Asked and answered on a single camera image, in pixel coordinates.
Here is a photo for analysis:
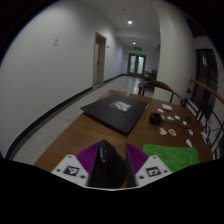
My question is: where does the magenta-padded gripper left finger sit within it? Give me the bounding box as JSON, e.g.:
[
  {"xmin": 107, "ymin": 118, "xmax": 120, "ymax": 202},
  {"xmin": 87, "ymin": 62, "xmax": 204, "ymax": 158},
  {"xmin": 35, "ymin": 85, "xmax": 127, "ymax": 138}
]
[{"xmin": 51, "ymin": 141, "xmax": 101, "ymax": 188}]

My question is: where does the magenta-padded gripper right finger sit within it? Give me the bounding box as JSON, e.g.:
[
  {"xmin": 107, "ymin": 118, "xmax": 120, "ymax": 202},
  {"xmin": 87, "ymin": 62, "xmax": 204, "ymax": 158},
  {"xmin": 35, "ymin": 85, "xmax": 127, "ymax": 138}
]
[{"xmin": 125, "ymin": 142, "xmax": 173, "ymax": 189}]

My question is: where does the black computer mouse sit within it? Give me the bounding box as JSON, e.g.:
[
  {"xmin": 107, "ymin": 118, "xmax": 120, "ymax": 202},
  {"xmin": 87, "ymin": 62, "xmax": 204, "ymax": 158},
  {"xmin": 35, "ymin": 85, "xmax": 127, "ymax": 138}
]
[{"xmin": 87, "ymin": 139, "xmax": 128, "ymax": 190}]

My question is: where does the green mouse pad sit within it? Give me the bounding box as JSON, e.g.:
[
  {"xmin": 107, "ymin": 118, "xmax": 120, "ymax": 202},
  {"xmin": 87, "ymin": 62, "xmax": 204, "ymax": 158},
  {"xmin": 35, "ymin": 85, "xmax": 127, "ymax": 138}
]
[{"xmin": 142, "ymin": 143, "xmax": 201, "ymax": 174}]

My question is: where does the black closed laptop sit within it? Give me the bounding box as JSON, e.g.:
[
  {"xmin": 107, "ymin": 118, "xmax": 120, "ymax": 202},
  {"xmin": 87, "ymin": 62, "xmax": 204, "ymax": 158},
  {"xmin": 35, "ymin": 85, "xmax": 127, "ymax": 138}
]
[{"xmin": 80, "ymin": 94, "xmax": 150, "ymax": 136}]

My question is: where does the small black box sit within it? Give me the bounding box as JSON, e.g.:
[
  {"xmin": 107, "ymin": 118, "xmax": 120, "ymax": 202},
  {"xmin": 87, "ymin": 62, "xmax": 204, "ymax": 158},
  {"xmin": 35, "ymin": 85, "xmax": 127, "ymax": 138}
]
[{"xmin": 148, "ymin": 112, "xmax": 163, "ymax": 126}]

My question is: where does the white card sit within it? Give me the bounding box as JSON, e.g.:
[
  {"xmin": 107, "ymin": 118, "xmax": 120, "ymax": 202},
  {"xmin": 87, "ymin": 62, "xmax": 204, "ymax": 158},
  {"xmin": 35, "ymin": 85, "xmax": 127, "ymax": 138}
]
[{"xmin": 200, "ymin": 131, "xmax": 209, "ymax": 145}]

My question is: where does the flat white box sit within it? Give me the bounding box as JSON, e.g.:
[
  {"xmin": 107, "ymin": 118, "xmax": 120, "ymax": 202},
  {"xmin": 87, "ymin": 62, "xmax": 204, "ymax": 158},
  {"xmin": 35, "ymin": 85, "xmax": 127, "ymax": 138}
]
[{"xmin": 161, "ymin": 103, "xmax": 174, "ymax": 111}]

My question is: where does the dark wooden chair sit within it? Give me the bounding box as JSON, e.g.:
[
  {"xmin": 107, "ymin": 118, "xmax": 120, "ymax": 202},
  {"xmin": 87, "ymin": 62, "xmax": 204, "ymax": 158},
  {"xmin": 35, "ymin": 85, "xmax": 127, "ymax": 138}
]
[{"xmin": 142, "ymin": 69, "xmax": 158, "ymax": 83}]

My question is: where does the wooden side door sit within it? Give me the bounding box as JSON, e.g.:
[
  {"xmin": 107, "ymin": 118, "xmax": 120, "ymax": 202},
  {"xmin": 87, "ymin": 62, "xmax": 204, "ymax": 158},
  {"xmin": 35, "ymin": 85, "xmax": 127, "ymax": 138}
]
[{"xmin": 92, "ymin": 31, "xmax": 107, "ymax": 86}]

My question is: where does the wooden railing with black bars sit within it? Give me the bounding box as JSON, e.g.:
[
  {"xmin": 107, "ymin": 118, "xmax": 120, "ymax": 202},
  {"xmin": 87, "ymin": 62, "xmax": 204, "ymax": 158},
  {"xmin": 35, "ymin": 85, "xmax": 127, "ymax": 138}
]
[{"xmin": 181, "ymin": 78, "xmax": 224, "ymax": 161}]

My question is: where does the double glass door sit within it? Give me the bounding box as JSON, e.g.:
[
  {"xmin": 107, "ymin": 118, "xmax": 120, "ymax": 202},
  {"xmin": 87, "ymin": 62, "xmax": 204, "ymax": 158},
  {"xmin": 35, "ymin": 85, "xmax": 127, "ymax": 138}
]
[{"xmin": 127, "ymin": 53, "xmax": 147, "ymax": 78}]

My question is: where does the dark glass window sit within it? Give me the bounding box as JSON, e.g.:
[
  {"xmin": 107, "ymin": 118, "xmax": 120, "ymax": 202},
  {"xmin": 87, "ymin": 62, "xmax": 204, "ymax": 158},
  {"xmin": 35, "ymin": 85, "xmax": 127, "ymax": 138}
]
[{"xmin": 194, "ymin": 48, "xmax": 220, "ymax": 113}]

